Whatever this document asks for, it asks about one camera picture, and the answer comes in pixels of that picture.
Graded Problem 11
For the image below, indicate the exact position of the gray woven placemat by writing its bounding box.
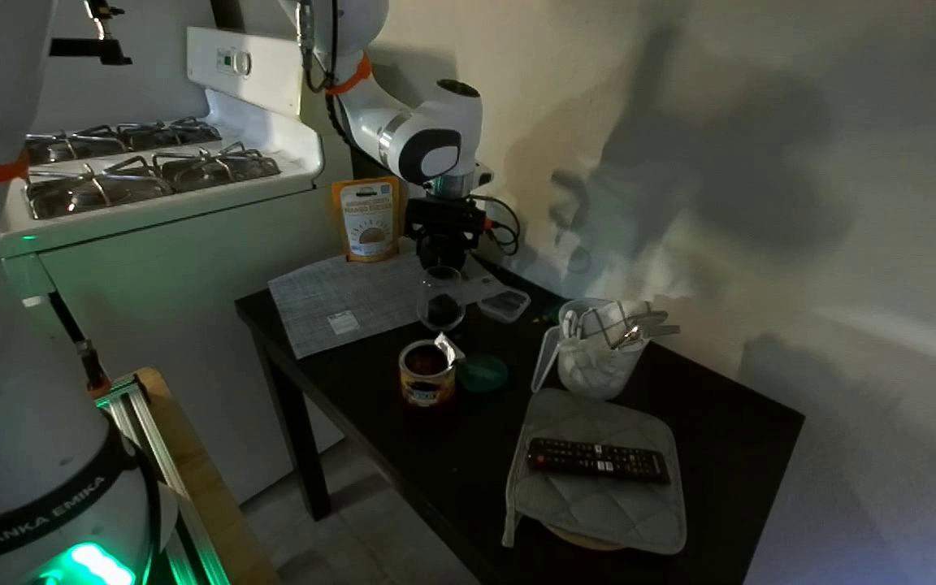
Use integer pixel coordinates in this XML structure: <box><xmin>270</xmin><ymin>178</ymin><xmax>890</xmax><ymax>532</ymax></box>
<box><xmin>268</xmin><ymin>248</ymin><xmax>504</xmax><ymax>365</ymax></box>

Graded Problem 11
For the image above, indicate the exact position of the black remote control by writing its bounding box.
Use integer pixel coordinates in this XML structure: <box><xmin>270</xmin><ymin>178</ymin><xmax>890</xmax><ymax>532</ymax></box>
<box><xmin>522</xmin><ymin>434</ymin><xmax>672</xmax><ymax>486</ymax></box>

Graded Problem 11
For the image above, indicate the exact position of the white stove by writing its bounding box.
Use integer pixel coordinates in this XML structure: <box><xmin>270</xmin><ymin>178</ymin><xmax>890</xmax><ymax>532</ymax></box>
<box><xmin>0</xmin><ymin>27</ymin><xmax>359</xmax><ymax>508</ymax></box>

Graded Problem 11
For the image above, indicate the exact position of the aluminium frame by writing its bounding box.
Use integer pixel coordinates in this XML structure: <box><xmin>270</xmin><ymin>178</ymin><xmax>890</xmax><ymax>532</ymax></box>
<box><xmin>91</xmin><ymin>376</ymin><xmax>233</xmax><ymax>585</ymax></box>

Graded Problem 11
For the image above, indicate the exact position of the clear drinking glass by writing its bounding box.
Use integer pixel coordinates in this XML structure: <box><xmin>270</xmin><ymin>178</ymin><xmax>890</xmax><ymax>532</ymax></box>
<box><xmin>413</xmin><ymin>268</ymin><xmax>474</xmax><ymax>333</ymax></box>

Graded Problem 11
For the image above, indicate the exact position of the metal whisk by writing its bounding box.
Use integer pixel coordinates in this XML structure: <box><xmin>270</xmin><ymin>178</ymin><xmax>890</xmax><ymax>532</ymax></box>
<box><xmin>570</xmin><ymin>298</ymin><xmax>682</xmax><ymax>351</ymax></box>

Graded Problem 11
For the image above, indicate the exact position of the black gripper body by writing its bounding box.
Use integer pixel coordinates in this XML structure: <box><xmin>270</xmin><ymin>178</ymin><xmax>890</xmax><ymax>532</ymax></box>
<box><xmin>403</xmin><ymin>192</ymin><xmax>492</xmax><ymax>254</ymax></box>

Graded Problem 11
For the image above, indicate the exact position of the black metal rod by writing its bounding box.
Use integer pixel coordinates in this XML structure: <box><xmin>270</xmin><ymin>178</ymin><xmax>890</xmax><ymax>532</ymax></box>
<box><xmin>47</xmin><ymin>290</ymin><xmax>114</xmax><ymax>394</ymax></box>

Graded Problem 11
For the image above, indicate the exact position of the clear measuring pitcher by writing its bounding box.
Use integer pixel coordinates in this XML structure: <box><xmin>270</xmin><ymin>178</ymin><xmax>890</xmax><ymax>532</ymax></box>
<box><xmin>530</xmin><ymin>296</ymin><xmax>658</xmax><ymax>402</ymax></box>

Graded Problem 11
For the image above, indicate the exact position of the gray quilted pot holder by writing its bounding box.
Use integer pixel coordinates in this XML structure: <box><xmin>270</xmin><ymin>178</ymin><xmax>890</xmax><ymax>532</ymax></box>
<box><xmin>501</xmin><ymin>385</ymin><xmax>690</xmax><ymax>558</ymax></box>

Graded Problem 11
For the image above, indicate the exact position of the black camera boom bar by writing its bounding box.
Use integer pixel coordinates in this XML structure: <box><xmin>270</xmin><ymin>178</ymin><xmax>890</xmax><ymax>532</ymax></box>
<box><xmin>47</xmin><ymin>36</ymin><xmax>133</xmax><ymax>69</ymax></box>

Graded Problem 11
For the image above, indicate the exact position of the white paper label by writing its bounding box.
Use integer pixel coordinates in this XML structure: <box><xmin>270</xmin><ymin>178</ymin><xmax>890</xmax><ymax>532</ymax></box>
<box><xmin>324</xmin><ymin>307</ymin><xmax>364</xmax><ymax>339</ymax></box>

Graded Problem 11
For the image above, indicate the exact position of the wooden stand board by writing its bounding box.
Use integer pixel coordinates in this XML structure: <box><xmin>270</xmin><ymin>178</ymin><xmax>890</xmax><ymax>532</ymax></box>
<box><xmin>131</xmin><ymin>365</ymin><xmax>281</xmax><ymax>585</ymax></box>

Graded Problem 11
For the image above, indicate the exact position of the orange snack pouch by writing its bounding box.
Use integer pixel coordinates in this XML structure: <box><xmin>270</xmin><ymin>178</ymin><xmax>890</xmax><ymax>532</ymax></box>
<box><xmin>329</xmin><ymin>173</ymin><xmax>405</xmax><ymax>267</ymax></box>

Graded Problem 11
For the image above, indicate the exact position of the black table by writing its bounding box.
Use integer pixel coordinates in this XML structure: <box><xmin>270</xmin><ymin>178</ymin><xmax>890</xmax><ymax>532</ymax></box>
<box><xmin>233</xmin><ymin>254</ymin><xmax>805</xmax><ymax>585</ymax></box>

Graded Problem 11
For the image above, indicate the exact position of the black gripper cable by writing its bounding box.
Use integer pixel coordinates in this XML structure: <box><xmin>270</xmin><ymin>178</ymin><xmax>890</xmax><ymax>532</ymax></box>
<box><xmin>470</xmin><ymin>192</ymin><xmax>527</xmax><ymax>261</ymax></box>

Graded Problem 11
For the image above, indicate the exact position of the white spoon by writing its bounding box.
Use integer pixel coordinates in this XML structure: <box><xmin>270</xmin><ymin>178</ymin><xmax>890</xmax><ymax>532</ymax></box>
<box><xmin>430</xmin><ymin>330</ymin><xmax>464</xmax><ymax>368</ymax></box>

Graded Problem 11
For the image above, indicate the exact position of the green round lid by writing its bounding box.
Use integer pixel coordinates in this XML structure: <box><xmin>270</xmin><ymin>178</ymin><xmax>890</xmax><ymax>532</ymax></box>
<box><xmin>452</xmin><ymin>353</ymin><xmax>515</xmax><ymax>395</ymax></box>

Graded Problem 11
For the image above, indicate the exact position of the black stove burner grate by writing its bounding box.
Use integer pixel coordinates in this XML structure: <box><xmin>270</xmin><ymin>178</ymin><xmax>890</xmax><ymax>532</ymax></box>
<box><xmin>23</xmin><ymin>126</ymin><xmax>102</xmax><ymax>168</ymax></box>
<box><xmin>98</xmin><ymin>113</ymin><xmax>221</xmax><ymax>157</ymax></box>
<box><xmin>23</xmin><ymin>160</ymin><xmax>143</xmax><ymax>222</ymax></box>
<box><xmin>145</xmin><ymin>144</ymin><xmax>284</xmax><ymax>195</ymax></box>

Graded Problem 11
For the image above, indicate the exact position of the clear plastic container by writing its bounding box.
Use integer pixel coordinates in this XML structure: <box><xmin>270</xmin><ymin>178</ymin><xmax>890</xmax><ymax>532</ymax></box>
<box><xmin>474</xmin><ymin>285</ymin><xmax>533</xmax><ymax>325</ymax></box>

